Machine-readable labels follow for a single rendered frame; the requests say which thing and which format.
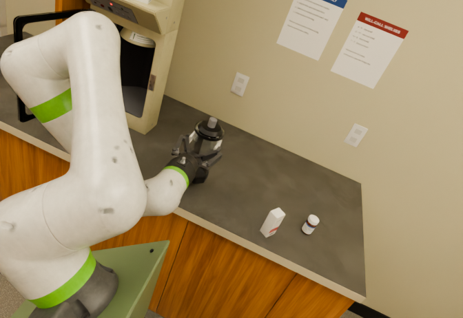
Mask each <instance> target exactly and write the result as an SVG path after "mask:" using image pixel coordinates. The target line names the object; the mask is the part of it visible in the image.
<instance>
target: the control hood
mask: <svg viewBox="0 0 463 318"><path fill-rule="evenodd" d="M110 1H113V2H115V3H118V4H120V5H122V6H125V7H126V8H129V9H131V10H132V12H133V13H134V16H135V17H136V20H137V22H138V24H137V23H136V24H137V25H140V26H142V27H144V28H147V29H148V30H151V31H153V32H156V33H158V34H161V35H164V34H165V33H166V29H167V23H168V19H169V13H170V10H171V8H170V7H169V6H166V5H164V4H162V3H159V2H157V1H155V0H152V1H151V2H149V3H148V4H146V3H142V2H140V1H136V0H110ZM86 2H87V3H90V4H92V2H91V1H90V0H86ZM92 5H93V4H92ZM97 7H98V6H97ZM98 8H99V7H98ZM101 9H102V8H101ZM103 10H104V9H103ZM105 11H107V10H105ZM108 12H109V11H108ZM110 13H112V12H110ZM112 14H114V13H112ZM115 15H117V14H115ZM117 16H118V15H117ZM119 17H120V16H119ZM121 18H123V17H121ZM124 19H125V18H124ZM126 20H128V19H126ZM128 21H130V20H128ZM131 22H132V21H131ZM133 23H134V22H133Z"/></svg>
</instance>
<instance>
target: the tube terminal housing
mask: <svg viewBox="0 0 463 318"><path fill-rule="evenodd" d="M155 1H157V2H159V3H162V4H164V5H166V6H169V7H170V8H171V10H170V13H169V19H168V23H167V29H166V33H165V34H164V35H161V34H158V33H156V32H153V31H151V30H148V29H147V28H144V27H142V26H140V25H137V24H135V23H132V22H131V21H128V20H126V19H124V18H121V17H119V16H117V15H115V14H112V13H110V12H108V11H105V10H103V9H101V8H98V7H96V6H94V5H92V4H90V8H91V9H93V10H96V12H98V13H100V14H102V15H104V16H106V17H107V18H108V19H109V20H111V21H112V22H113V23H116V24H118V25H121V26H123V27H124V28H127V29H129V30H132V31H134V32H137V33H139V34H142V35H143V36H146V37H148V38H150V39H152V40H154V42H155V44H156V48H155V52H154V59H153V63H152V69H151V73H150V77H151V74H153V75H155V76H156V80H155V83H154V89H153V91H151V90H149V89H148V88H147V94H146V99H145V105H144V109H143V115H142V117H141V118H137V117H135V116H133V115H131V114H129V113H127V112H126V113H125V115H126V119H127V125H128V127H129V128H131V129H133V130H135V131H137V132H139V133H142V134H144V135H145V134H146V133H147V132H149V131H150V130H151V129H152V128H153V127H155V126H156V125H157V121H158V115H159V112H160V108H161V103H162V99H163V94H164V91H165V85H166V82H167V76H168V72H169V67H170V63H171V60H172V55H173V51H174V45H175V42H176V36H177V33H178V27H179V23H180V20H181V15H182V11H183V5H184V2H185V0H155ZM149 83H150V81H149ZM148 87H149V84H148Z"/></svg>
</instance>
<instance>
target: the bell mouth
mask: <svg viewBox="0 0 463 318"><path fill-rule="evenodd" d="M120 35H121V36H122V38H123V39H125V40H126V41H128V42H130V43H133V44H135V45H139V46H142V47H156V44H155V42H154V40H152V39H150V38H148V37H146V36H143V35H142V34H139V33H137V32H134V31H132V30H129V29H127V28H124V27H123V29H122V30H121V31H120Z"/></svg>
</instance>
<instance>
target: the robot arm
mask: <svg viewBox="0 0 463 318"><path fill-rule="evenodd" d="M120 55H121V38H120V34H119V31H118V30H117V28H116V26H115V25H114V24H113V22H112V21H111V20H109V19H108V18H107V17H106V16H104V15H102V14H100V13H98V12H93V11H84V12H79V13H76V14H74V15H73V16H71V17H70V18H69V19H67V20H65V21H64V22H62V23H60V24H58V25H57V26H55V27H53V28H52V29H50V30H48V31H46V32H44V33H42V34H39V35H36V36H33V37H31V38H29V39H25V40H22V41H19V42H17V43H14V44H12V45H11V46H9V47H8V48H7V49H6V50H5V51H4V53H3V54H2V56H1V61H0V68H1V73H2V74H3V77H4V78H5V80H6V81H7V82H8V84H9V85H10V86H11V88H12V89H13V90H14V91H15V93H16V94H17V95H18V97H19V98H20V99H21V100H22V101H23V102H24V104H25V105H26V106H27V107H28V109H29V110H30V111H31V112H32V113H33V114H34V115H35V117H36V118H37V119H38V120H39V121H40V123H41V124H42V125H43V126H44V127H45V128H46V129H47V130H48V131H49V132H50V133H51V134H52V135H53V136H54V138H55V139H56V140H57V141H58V142H59V143H60V144H61V145H62V146H63V148H64V149H65V150H66V151H67V152H68V153H69V154H70V155H71V159H70V168H69V171H68V172H67V173H66V174H65V175H64V176H61V177H59V178H57V179H54V180H51V181H49V182H46V183H44V184H41V185H39V186H36V187H33V188H31V189H27V190H25V191H22V192H19V193H16V194H14V195H11V196H10V197H8V198H6V199H5V200H2V201H1V202H0V273H1V274H2V275H3V276H4V277H5V278H6V279H7V280H8V281H9V282H10V283H11V284H12V285H13V286H14V287H15V288H16V289H17V290H18V291H19V293H20V294H21V295H22V296H23V297H24V298H25V299H27V300H28V301H30V302H32V303H33V304H35V305H36V306H37V307H36V308H35V309H34V310H33V311H32V313H31V314H30V316H29V317H28V318H97V317H98V316H99V315H100V314H101V313H102V312H103V311H104V310H105V308H106V307H107V306H108V304H109V303H110V302H111V300H112V298H113V297H114V295H115V293H116V290H117V288H118V284H119V279H118V276H117V274H116V273H115V272H114V270H113V269H112V268H110V267H107V266H104V265H102V264H100V263H99V262H97V261H96V260H95V258H94V256H93V255H92V252H91V249H90V246H92V245H95V244H98V243H99V242H103V241H105V240H108V239H110V238H112V237H115V236H117V235H120V234H122V233H125V232H127V231H128V230H130V229H131V228H132V227H133V226H134V225H136V223H137V222H138V221H139V220H140V219H141V217H145V216H162V215H163V216H164V215H169V214H170V213H172V212H173V211H175V210H176V208H177V207H178V206H179V204H180V201H181V198H182V196H183V194H184V192H185V190H186V189H187V188H188V186H189V185H190V184H191V182H192V180H193V179H194V178H195V175H196V171H197V169H198V168H201V167H202V168H205V170H206V171H209V168H210V167H211V166H213V165H214V164H216V163H217V162H218V161H219V160H220V159H221V157H222V153H219V152H220V149H221V147H220V145H221V142H222V140H220V141H219V143H218V144H217V145H216V146H215V147H214V150H213V151H210V152H207V153H200V154H197V153H194V152H193V151H190V147H189V144H190V142H191V141H192V140H193V139H194V135H195V131H194V132H193V133H192V134H191V133H189V134H186V136H185V137H184V136H183V135H180V137H179V139H178V142H177V143H176V146H175V147H173V149H172V153H171V154H172V155H173V156H174V155H177V156H178V157H177V158H173V159H171V160H170V162H169V163H168V164H167V165H166V166H165V167H164V168H163V170H162V171H161V172H160V173H159V174H158V175H157V176H155V177H153V178H150V179H147V180H143V177H142V174H141V170H140V168H139V165H138V161H137V159H136V154H135V152H134V148H133V145H132V140H131V138H130V132H129V129H128V125H127V119H126V115H125V108H124V103H123V94H122V88H121V70H120ZM182 141H183V142H184V151H183V152H179V148H180V145H181V143H182ZM209 159H210V160H209ZM206 160H209V161H208V162H206V163H203V161H206Z"/></svg>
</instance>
